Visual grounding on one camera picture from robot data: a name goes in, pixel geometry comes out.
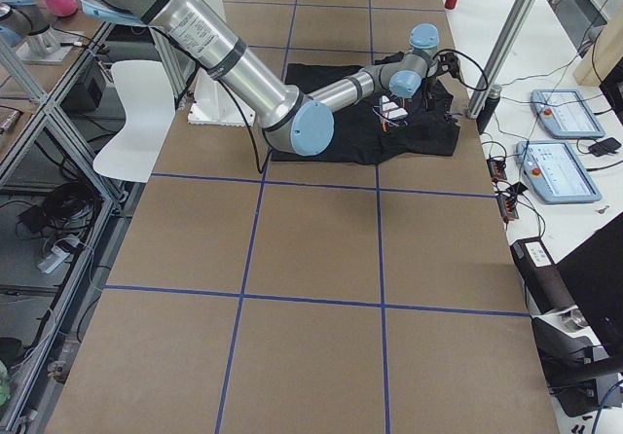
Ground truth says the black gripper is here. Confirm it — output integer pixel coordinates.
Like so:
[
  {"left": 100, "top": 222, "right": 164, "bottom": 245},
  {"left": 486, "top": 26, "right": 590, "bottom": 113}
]
[{"left": 422, "top": 76, "right": 437, "bottom": 111}]

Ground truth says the black graphic t-shirt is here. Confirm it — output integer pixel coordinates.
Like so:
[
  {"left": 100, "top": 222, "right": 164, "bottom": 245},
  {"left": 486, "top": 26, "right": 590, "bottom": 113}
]
[{"left": 272, "top": 81, "right": 459, "bottom": 165}]

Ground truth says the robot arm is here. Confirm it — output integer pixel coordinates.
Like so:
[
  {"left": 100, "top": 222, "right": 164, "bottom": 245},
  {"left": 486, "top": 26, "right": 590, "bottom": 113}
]
[{"left": 82, "top": 0, "right": 439, "bottom": 156}]

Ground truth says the upper teach pendant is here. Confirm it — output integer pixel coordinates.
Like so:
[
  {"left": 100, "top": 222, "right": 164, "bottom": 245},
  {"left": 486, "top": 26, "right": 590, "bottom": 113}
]
[{"left": 531, "top": 89, "right": 605, "bottom": 139}]

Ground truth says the teach pendant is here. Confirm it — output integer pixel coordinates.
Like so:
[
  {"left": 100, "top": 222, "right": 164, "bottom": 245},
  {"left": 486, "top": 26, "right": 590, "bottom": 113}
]
[
  {"left": 531, "top": 89, "right": 605, "bottom": 139},
  {"left": 515, "top": 140, "right": 602, "bottom": 204}
]

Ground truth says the lower teach pendant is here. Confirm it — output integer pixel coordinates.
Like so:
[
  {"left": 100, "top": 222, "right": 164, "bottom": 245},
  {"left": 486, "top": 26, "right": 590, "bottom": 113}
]
[{"left": 515, "top": 140, "right": 602, "bottom": 204}]

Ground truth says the black box printer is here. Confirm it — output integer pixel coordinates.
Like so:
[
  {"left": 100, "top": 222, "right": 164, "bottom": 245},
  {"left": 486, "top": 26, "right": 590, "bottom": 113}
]
[{"left": 510, "top": 236, "right": 575, "bottom": 313}]

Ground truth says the black monitor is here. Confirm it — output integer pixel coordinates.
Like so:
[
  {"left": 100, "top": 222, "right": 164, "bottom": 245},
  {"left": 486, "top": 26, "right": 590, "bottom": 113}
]
[{"left": 557, "top": 216, "right": 622, "bottom": 354}]

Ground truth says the white power strip on floor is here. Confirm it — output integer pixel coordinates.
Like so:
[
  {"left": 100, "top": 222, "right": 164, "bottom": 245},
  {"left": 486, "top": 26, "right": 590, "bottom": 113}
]
[{"left": 37, "top": 235, "right": 81, "bottom": 274}]

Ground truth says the aluminium frame post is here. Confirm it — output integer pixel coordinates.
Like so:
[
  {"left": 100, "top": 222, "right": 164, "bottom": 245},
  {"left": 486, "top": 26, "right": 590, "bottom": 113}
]
[{"left": 465, "top": 0, "right": 535, "bottom": 119}]

